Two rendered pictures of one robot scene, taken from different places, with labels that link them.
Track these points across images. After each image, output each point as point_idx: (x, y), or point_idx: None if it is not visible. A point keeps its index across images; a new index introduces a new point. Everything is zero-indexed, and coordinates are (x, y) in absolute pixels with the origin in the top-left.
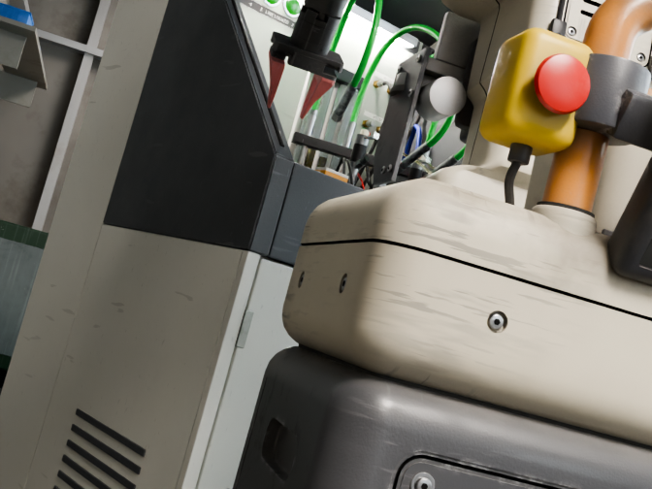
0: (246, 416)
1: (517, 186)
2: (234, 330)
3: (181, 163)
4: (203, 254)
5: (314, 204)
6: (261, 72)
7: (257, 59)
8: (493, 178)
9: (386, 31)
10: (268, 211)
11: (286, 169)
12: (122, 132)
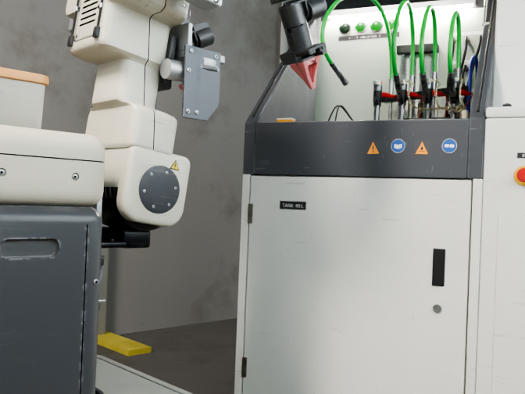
0: (263, 258)
1: (103, 109)
2: (244, 215)
3: None
4: None
5: (273, 139)
6: (276, 81)
7: (280, 75)
8: (97, 109)
9: (445, 5)
10: (248, 152)
11: (252, 127)
12: None
